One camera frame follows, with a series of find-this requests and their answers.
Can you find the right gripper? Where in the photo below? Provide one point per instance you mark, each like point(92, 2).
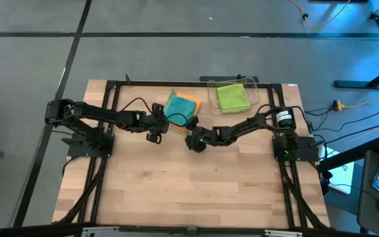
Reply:
point(201, 140)

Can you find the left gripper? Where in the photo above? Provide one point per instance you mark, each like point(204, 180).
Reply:
point(153, 123)

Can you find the teal microfiber towel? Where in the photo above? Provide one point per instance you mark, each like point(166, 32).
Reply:
point(181, 110)

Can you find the orange microfiber towel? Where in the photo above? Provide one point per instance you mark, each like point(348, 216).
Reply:
point(194, 98)

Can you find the clear plastic bin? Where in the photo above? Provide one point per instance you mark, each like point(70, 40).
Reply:
point(212, 98)

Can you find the lime green microfiber towel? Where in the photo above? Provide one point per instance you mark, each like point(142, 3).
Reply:
point(234, 98)

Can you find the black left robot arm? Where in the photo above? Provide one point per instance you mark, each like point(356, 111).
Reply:
point(100, 115)

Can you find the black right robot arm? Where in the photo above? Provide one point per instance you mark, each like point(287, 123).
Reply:
point(252, 125)

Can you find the black flat base bar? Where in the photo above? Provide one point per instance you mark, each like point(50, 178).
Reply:
point(204, 79)

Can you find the black crossbeam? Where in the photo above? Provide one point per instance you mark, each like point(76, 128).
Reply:
point(28, 232)

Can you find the dark grey desk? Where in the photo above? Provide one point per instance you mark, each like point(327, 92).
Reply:
point(367, 204)

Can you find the black aluminium table frame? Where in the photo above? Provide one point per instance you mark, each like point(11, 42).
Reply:
point(133, 84)

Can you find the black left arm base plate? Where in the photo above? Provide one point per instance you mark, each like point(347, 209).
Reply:
point(74, 149)

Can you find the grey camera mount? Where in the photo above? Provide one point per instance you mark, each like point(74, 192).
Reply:
point(192, 230)

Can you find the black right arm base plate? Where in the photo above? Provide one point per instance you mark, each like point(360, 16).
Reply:
point(308, 153)

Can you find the silver metal bracket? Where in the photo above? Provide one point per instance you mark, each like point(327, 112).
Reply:
point(283, 233)
point(100, 230)

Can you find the black desk leg frame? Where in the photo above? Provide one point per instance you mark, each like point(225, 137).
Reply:
point(350, 84)

